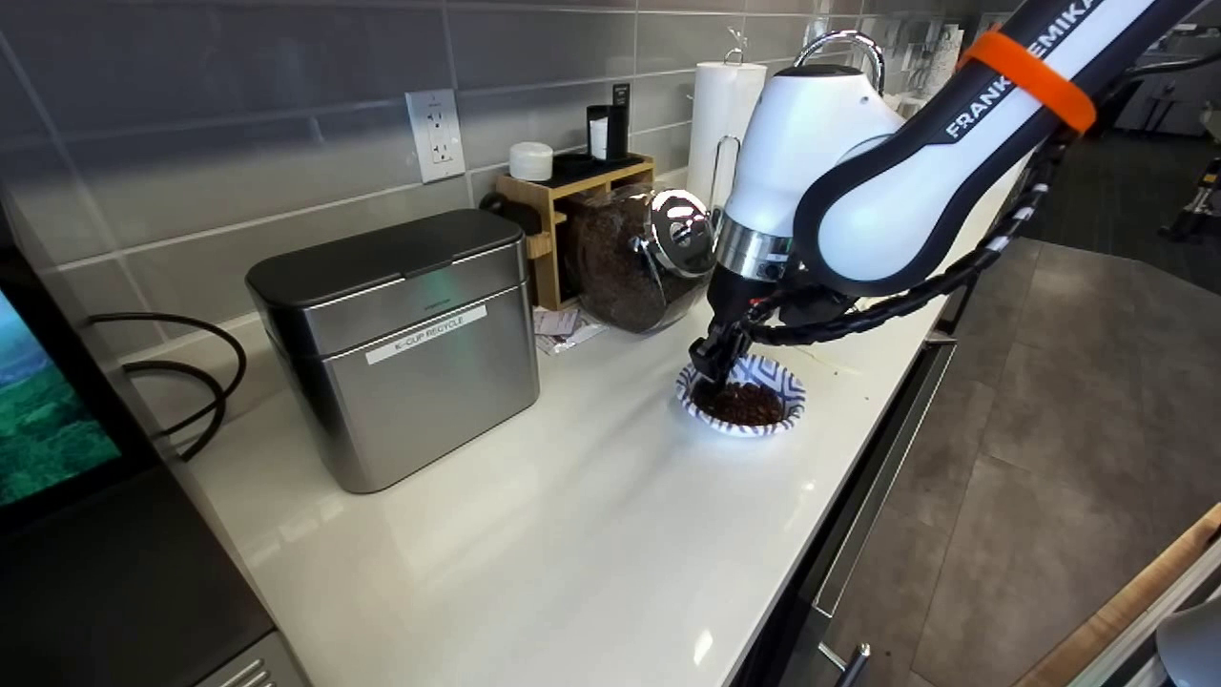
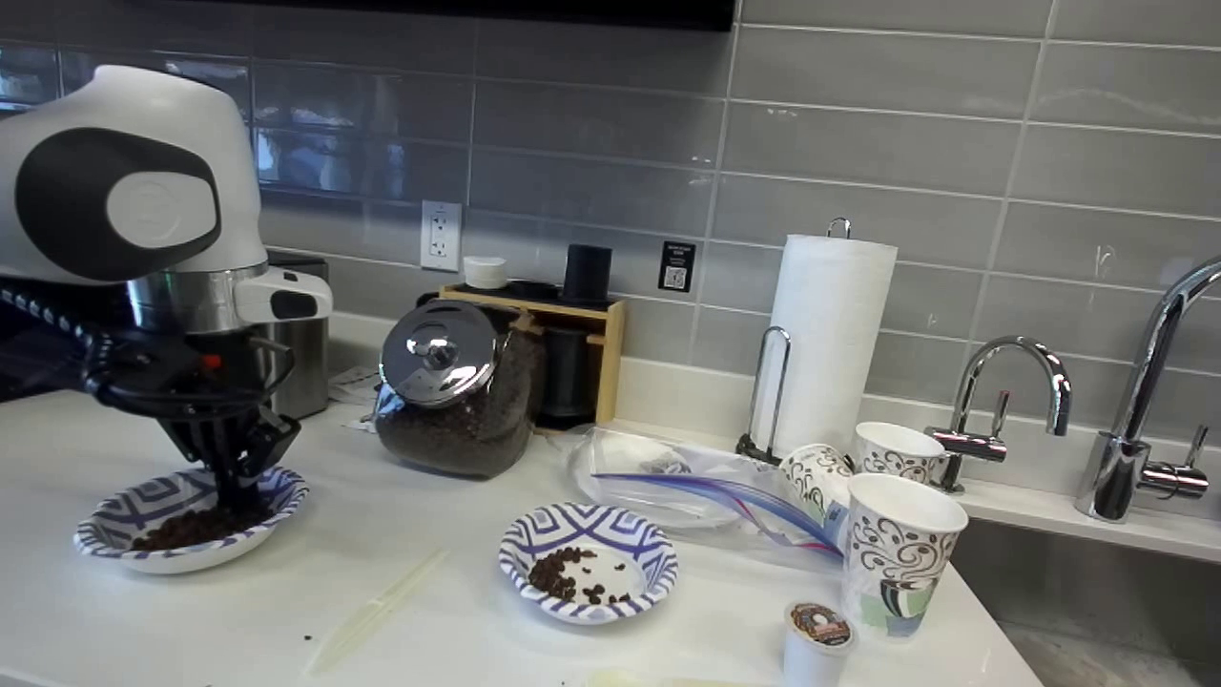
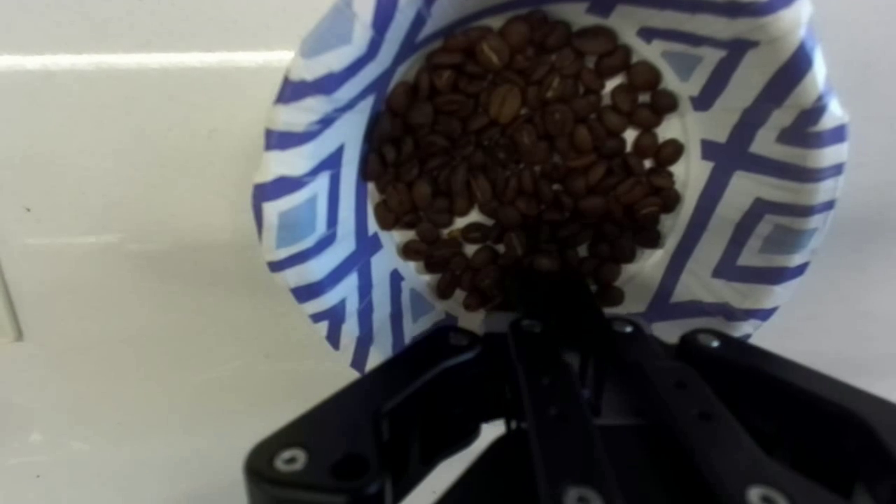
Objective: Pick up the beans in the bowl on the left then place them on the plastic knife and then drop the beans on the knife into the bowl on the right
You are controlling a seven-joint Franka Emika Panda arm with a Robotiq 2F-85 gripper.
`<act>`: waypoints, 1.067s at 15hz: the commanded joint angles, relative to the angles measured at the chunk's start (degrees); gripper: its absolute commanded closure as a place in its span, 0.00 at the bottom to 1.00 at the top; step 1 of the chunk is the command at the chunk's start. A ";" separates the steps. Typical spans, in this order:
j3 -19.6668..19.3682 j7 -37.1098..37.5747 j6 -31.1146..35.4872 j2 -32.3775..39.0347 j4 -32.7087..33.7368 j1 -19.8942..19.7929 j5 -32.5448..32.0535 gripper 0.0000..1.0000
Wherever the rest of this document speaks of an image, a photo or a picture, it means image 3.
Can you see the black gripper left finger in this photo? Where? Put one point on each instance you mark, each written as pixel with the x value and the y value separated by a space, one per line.
pixel 355 422

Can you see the large coffee bean pile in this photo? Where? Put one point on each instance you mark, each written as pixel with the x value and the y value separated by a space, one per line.
pixel 522 141

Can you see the blue patterned paper bowl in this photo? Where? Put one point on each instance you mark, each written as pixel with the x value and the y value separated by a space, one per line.
pixel 310 225

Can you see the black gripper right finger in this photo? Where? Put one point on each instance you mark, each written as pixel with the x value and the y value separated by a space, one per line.
pixel 746 422

